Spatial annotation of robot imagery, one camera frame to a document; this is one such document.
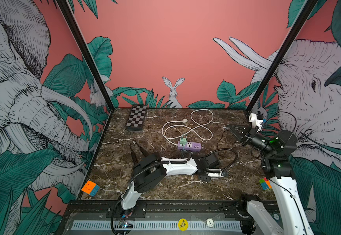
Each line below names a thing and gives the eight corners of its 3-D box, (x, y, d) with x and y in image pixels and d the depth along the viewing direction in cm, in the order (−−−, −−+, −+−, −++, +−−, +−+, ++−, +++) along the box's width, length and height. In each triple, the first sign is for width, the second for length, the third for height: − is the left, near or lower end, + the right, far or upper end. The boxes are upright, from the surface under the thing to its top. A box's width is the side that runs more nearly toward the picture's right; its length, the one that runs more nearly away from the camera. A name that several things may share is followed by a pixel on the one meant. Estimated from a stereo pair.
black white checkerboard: (126, 131, 108) (125, 128, 105) (133, 107, 124) (131, 104, 121) (142, 131, 108) (141, 128, 105) (146, 107, 124) (145, 104, 121)
